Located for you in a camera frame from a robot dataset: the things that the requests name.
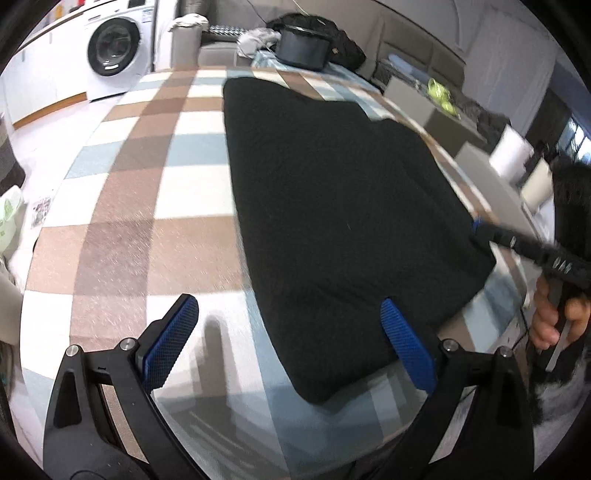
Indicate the person's black fuzzy clothing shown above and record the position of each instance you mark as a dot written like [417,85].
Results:
[572,198]

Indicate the dark blanket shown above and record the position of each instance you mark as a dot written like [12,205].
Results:
[485,117]

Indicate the printed paper sheet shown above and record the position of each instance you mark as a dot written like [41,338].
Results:
[41,211]

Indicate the green teapot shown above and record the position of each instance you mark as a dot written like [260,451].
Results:
[437,88]

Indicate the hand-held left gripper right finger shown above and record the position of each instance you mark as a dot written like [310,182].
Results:
[408,346]

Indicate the black bag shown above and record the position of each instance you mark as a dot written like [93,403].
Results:
[346,48]

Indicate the person's right hand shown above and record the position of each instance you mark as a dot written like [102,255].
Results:
[542,318]

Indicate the brown blue checked tablecloth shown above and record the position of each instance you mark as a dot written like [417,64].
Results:
[152,194]

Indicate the black cooking pot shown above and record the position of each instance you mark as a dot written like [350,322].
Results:
[302,48]

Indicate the white grey crumpled cloth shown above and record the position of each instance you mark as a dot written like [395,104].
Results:
[256,41]

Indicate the blue pillow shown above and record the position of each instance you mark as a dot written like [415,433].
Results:
[404,63]

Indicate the black white patterned pillow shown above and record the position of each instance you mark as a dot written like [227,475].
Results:
[226,33]

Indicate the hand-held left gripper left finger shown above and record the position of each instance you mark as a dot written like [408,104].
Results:
[171,337]

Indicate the white box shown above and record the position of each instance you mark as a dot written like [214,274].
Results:
[538,187]

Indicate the white washing machine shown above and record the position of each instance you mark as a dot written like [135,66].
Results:
[120,50]

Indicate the black knitted garment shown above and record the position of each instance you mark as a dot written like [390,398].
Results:
[332,207]

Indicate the white kitchen cabinet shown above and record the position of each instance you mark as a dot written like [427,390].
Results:
[46,78]

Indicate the grey side cabinet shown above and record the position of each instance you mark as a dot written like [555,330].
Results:
[415,106]

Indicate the light green plastic bag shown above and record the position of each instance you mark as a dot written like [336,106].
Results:
[9,221]

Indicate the grey sofa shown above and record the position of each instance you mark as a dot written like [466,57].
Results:
[217,53]

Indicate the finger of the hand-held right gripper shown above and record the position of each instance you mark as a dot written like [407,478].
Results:
[508,240]

